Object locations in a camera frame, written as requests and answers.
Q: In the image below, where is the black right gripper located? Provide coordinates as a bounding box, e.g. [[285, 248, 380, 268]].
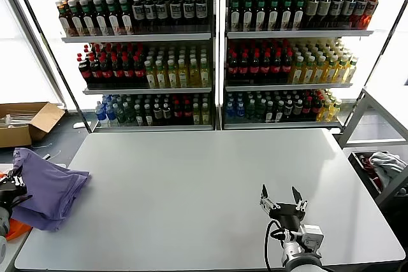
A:
[[259, 184, 309, 231]]

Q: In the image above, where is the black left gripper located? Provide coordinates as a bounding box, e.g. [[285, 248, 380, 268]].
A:
[[0, 173, 28, 208]]

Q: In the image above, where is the lilac t-shirt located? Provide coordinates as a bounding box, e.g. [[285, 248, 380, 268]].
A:
[[11, 147, 92, 232]]

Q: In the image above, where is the orange fabric bag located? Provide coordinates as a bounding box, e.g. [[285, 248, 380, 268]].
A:
[[0, 171, 33, 241]]

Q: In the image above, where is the clear plastic packing material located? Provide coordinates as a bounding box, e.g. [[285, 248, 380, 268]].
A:
[[0, 111, 36, 130]]

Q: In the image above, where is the brown cardboard box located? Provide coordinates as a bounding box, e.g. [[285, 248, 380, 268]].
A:
[[0, 102, 66, 148]]

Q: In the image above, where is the black plastic bin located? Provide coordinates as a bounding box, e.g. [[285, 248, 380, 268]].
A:
[[347, 150, 408, 197]]

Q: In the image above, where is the red crumpled garment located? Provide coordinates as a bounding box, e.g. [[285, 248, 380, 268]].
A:
[[358, 154, 383, 192]]

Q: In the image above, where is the small dark drink bottle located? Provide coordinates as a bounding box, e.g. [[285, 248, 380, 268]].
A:
[[283, 99, 294, 122], [162, 102, 172, 125], [143, 103, 154, 126], [152, 103, 164, 126], [293, 98, 303, 122], [133, 104, 145, 127]]

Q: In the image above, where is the small red cap cola bottle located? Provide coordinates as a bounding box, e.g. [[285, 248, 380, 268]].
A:
[[302, 96, 312, 122], [182, 99, 193, 125], [172, 99, 184, 125], [310, 96, 321, 122]]

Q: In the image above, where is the blue water bottle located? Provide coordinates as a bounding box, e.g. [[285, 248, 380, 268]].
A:
[[224, 101, 236, 123], [94, 101, 108, 127], [105, 102, 117, 127], [235, 100, 245, 123]]

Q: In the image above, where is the grey-white crumpled garment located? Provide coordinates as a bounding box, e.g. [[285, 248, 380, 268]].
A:
[[368, 151, 408, 187]]

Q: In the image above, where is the yellow juice bottle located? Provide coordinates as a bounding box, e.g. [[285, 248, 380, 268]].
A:
[[334, 56, 348, 83], [177, 59, 189, 89], [144, 61, 157, 89], [313, 55, 326, 84], [302, 56, 316, 84], [288, 56, 305, 84], [166, 60, 179, 89], [344, 57, 358, 83], [155, 60, 168, 89], [324, 55, 338, 84], [187, 59, 201, 88], [199, 58, 212, 88]]

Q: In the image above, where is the red tea bottle white label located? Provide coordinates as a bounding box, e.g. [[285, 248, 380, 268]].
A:
[[57, 1, 71, 38]]

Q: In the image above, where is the green cap dark tea bottle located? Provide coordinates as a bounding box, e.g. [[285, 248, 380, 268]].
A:
[[241, 0, 254, 32], [279, 0, 293, 31], [106, 0, 120, 36], [94, 0, 108, 36], [266, 0, 281, 31], [118, 0, 133, 36], [228, 0, 242, 32], [292, 0, 305, 31], [69, 0, 84, 37], [254, 0, 267, 31], [82, 0, 96, 36]]

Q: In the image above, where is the grey metal beverage shelf rack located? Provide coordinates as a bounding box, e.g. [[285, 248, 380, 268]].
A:
[[219, 0, 374, 131], [35, 0, 221, 132]]

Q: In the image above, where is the beige label dark bottle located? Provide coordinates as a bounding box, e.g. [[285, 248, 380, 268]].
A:
[[318, 0, 332, 29], [305, 0, 321, 29]]

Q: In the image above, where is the blue label dark bottle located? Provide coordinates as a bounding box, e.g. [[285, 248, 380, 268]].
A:
[[330, 0, 344, 29], [353, 0, 367, 29], [342, 0, 356, 29]]

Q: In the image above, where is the white cap dark drink bottle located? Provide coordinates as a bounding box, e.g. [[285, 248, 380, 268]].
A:
[[155, 0, 168, 29], [143, 0, 156, 29], [168, 0, 182, 28], [194, 0, 208, 27], [131, 0, 145, 29], [181, 0, 195, 28]]

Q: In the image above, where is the red drink bottle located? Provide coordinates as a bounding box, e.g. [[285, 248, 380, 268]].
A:
[[364, 0, 379, 29]]

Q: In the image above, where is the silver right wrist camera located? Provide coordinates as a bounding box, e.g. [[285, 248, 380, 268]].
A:
[[298, 224, 325, 253]]

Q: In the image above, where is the dark metal frame pole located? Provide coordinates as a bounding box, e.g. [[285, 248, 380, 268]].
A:
[[8, 0, 92, 133]]

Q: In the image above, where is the grey metal frame table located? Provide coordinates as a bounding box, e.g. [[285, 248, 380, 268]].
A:
[[337, 87, 408, 209]]

